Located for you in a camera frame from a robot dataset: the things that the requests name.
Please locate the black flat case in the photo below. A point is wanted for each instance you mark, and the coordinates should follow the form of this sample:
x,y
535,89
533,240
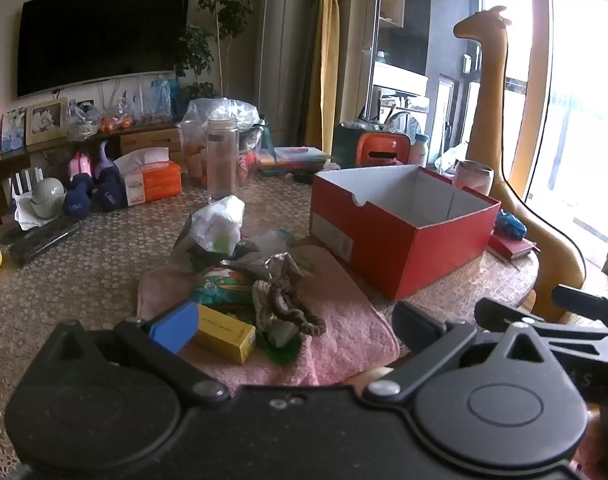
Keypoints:
x,y
44,242

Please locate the colourful plastic storage case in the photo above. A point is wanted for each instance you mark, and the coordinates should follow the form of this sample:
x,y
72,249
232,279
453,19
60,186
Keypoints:
x,y
294,160

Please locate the clear glass bottle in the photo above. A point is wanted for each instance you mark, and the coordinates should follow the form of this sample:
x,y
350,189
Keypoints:
x,y
223,160

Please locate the wooden television cabinet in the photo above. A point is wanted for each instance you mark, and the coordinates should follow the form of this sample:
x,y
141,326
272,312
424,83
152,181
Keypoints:
x,y
149,140

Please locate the blue plastic bags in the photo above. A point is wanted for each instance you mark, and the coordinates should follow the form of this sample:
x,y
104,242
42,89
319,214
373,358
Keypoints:
x,y
159,97

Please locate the wooden photo frame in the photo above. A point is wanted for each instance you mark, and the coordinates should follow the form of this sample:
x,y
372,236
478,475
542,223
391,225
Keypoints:
x,y
46,120

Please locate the brown scrunchie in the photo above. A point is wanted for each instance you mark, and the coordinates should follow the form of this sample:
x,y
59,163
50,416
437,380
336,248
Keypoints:
x,y
289,310

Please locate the glass balcony door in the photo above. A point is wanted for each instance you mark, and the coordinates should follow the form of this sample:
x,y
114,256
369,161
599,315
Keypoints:
x,y
578,85

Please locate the blue picture card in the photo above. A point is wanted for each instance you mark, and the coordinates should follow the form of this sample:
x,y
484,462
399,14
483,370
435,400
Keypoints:
x,y
14,130

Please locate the grey green cap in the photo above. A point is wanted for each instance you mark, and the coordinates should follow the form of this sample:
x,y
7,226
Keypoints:
x,y
48,197

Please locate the white floral cloth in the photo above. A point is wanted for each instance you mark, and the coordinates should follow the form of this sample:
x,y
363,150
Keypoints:
x,y
264,310

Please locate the green potted plant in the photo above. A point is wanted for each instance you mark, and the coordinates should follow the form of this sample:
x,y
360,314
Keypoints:
x,y
221,5

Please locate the orange tissue box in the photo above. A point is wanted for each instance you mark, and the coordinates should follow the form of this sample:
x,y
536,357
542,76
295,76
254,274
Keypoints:
x,y
154,180

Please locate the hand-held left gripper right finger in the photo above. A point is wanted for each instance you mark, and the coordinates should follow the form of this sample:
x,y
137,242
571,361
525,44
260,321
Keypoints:
x,y
416,325

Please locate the red cardboard box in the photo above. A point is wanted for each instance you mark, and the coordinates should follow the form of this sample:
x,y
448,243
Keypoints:
x,y
383,245

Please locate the pink towel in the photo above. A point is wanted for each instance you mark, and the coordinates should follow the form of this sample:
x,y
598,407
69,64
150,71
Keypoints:
x,y
349,325

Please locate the black television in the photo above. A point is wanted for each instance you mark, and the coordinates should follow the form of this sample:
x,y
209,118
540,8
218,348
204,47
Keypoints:
x,y
104,35

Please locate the bag of oranges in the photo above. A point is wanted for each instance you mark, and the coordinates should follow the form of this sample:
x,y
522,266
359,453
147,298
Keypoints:
x,y
118,122

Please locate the orange and green organizer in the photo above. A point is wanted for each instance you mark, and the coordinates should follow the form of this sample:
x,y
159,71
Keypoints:
x,y
378,147

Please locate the white standing air conditioner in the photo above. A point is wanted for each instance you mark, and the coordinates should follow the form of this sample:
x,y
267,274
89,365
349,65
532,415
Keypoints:
x,y
281,50

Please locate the red notebook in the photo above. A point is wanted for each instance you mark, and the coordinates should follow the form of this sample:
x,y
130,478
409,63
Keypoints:
x,y
513,249

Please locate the blue dumbbell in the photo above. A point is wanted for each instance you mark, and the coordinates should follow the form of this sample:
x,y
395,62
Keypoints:
x,y
111,192
78,200

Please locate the small clear plastic bag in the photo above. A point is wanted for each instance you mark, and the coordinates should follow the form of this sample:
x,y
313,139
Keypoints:
x,y
83,120

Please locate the pink white tumbler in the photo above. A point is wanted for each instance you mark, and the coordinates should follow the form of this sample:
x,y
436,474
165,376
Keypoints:
x,y
473,177

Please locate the large clear plastic bag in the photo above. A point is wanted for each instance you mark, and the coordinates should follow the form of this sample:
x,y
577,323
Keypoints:
x,y
224,110

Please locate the white crumpled plastic bag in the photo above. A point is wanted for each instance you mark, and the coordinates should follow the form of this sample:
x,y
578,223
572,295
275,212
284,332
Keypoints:
x,y
219,225

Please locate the white paper sheet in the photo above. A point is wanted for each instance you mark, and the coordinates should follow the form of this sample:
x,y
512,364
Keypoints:
x,y
24,212

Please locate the small pink bottle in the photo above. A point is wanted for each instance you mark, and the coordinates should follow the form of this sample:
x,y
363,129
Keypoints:
x,y
80,165

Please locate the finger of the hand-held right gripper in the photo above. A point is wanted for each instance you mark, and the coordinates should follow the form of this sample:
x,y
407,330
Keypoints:
x,y
498,312
578,297

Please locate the blue crumpled plastic bag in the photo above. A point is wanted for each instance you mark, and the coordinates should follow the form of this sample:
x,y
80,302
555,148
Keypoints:
x,y
511,225

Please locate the teal ribbon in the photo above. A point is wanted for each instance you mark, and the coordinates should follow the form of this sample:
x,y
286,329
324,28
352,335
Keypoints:
x,y
268,140

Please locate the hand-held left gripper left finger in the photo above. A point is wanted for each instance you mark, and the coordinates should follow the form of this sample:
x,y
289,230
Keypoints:
x,y
176,327

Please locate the yellow curtain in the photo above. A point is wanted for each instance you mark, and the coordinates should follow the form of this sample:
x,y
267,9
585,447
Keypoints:
x,y
326,60

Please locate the small yellow box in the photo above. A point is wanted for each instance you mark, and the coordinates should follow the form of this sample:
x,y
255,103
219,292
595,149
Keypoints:
x,y
224,332

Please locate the silver foil wrapper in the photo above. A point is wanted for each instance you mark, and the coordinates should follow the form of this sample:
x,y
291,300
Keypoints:
x,y
284,267

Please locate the white washing machine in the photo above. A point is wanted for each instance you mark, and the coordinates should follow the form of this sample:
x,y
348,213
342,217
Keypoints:
x,y
401,85

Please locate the tan giraffe statue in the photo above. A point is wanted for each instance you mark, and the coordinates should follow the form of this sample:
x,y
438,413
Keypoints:
x,y
488,110

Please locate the green wet wipes pack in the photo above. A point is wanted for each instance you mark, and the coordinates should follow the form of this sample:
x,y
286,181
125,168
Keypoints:
x,y
224,287

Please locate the green plastic wrapper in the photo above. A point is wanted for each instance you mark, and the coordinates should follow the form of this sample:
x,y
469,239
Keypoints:
x,y
279,352

